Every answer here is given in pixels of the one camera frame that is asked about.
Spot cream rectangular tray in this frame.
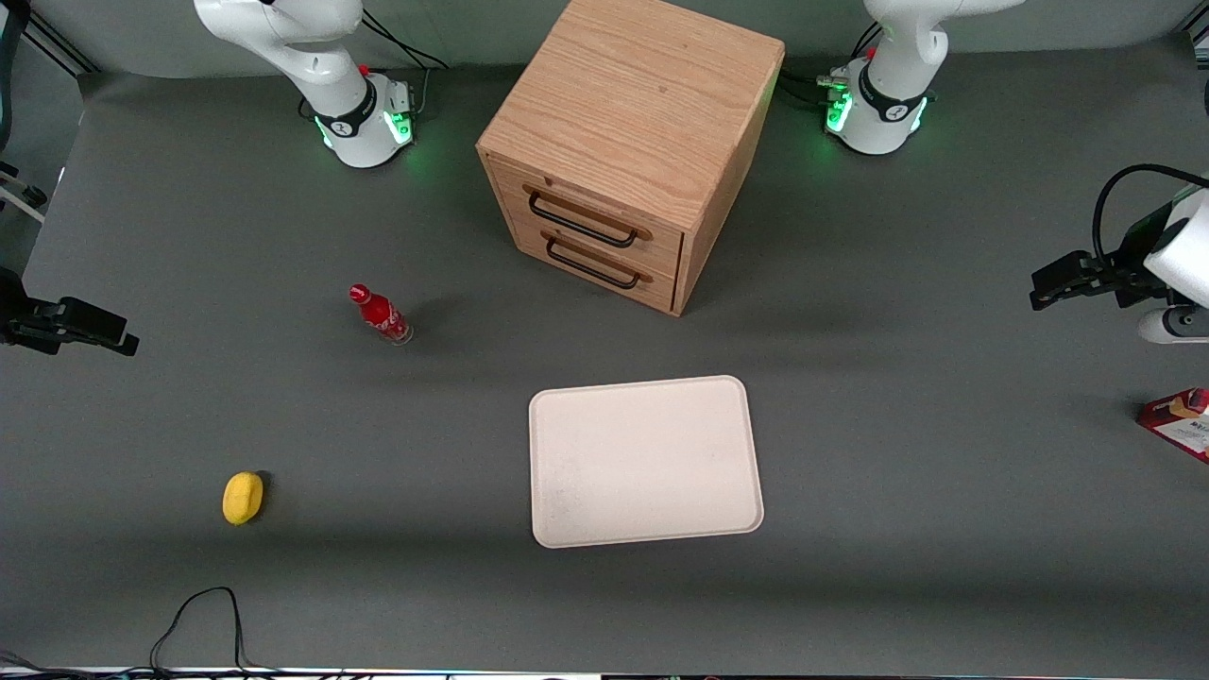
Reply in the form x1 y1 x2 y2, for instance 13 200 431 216
528 375 765 550

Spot red cookie box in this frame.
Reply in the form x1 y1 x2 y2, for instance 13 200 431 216
1137 386 1209 464

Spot white and black clamp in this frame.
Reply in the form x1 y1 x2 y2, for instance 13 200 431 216
0 161 48 225

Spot wooden drawer cabinet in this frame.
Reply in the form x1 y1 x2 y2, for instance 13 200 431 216
476 0 787 317

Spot red cola bottle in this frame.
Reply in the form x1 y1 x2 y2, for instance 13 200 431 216
349 283 415 347

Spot black hanging strap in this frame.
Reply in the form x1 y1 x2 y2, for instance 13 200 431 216
0 0 33 154

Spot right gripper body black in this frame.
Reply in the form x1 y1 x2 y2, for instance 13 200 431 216
0 268 31 328

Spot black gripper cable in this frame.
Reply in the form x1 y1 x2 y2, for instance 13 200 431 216
1092 164 1209 270

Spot yellow lemon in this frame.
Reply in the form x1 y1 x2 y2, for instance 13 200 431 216
222 471 265 526

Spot black metal stand bar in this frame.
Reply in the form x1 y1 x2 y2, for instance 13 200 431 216
21 0 100 77

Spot black arm base cables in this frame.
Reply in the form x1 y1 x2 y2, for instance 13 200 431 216
359 8 451 119
780 21 883 110

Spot black looped cable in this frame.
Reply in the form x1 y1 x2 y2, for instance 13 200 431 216
149 586 284 675

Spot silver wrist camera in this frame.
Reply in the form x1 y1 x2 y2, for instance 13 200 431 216
1137 306 1209 344

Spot black metal drawer handle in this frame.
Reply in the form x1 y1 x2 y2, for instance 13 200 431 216
545 236 644 290
526 191 643 250

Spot wooden drawer front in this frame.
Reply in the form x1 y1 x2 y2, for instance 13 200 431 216
505 210 679 315
484 151 685 281

